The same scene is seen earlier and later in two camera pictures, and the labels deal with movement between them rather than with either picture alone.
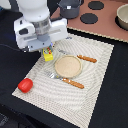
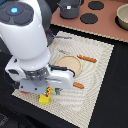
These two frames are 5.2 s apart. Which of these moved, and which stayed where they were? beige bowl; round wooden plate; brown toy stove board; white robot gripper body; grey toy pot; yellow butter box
Moved: white robot gripper body; yellow butter box
Stayed: brown toy stove board; grey toy pot; round wooden plate; beige bowl
